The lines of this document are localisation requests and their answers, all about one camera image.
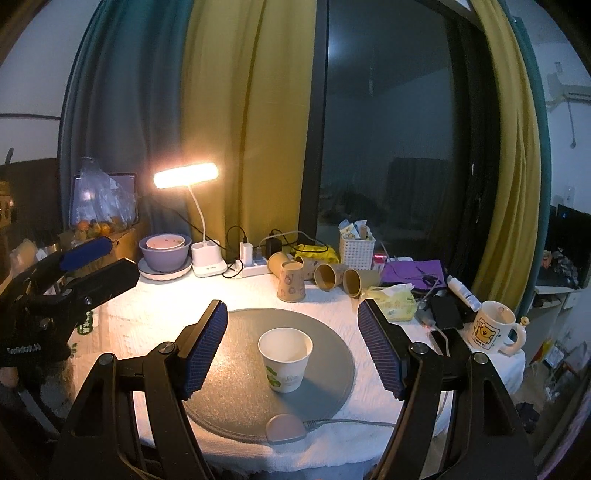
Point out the grey round mat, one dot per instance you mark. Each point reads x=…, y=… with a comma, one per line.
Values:
x=240, y=406

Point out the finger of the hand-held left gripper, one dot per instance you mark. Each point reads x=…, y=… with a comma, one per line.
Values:
x=108, y=281
x=87, y=253

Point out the white charger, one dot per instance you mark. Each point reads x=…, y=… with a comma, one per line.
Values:
x=245, y=251

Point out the teal curtain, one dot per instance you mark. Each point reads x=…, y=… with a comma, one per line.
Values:
x=120, y=92
x=540, y=115

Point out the purple bowl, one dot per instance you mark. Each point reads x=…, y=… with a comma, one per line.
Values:
x=164, y=258

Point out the cardboard box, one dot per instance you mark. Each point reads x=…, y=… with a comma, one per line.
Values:
x=124, y=242

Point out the purple cloth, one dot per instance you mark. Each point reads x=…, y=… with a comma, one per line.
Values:
x=411, y=272

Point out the pink plate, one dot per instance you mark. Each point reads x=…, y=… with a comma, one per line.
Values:
x=184, y=272

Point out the white desk lamp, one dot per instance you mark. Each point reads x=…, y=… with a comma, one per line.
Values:
x=184, y=176

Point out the black charger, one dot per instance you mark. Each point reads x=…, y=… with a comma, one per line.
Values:
x=273, y=245

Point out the white tablecloth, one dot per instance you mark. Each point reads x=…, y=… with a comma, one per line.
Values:
x=138, y=314

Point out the white air conditioner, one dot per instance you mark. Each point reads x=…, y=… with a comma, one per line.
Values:
x=572, y=85

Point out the white plastic basket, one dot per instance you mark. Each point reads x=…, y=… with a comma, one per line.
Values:
x=358, y=254

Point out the white tube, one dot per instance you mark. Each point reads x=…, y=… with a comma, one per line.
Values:
x=464, y=293

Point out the white power strip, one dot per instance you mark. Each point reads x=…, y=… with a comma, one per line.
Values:
x=256, y=270

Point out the white cartoon mug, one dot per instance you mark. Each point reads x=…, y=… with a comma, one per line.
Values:
x=491, y=330

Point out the yellow tissue pack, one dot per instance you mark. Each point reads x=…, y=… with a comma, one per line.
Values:
x=397, y=307

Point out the yellow packet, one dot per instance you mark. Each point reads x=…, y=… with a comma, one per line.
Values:
x=318, y=254

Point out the black phone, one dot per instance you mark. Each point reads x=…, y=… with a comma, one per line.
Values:
x=447, y=313

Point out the clear plastic bag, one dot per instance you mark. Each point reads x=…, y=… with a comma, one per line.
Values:
x=99, y=198

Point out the pink mat controller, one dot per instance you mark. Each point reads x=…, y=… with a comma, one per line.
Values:
x=286, y=429

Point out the white paper cup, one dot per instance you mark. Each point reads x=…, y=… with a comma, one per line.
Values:
x=286, y=369

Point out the yellow curtain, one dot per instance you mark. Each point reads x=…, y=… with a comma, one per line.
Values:
x=512, y=161
x=249, y=115

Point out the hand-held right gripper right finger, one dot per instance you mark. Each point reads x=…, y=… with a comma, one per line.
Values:
x=381, y=350

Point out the brown printed paper cup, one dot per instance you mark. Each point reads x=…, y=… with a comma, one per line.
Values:
x=358, y=281
x=291, y=286
x=328, y=277
x=277, y=261

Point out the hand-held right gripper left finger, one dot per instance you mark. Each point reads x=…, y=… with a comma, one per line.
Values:
x=207, y=350

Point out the black window frame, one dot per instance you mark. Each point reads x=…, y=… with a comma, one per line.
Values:
x=314, y=115

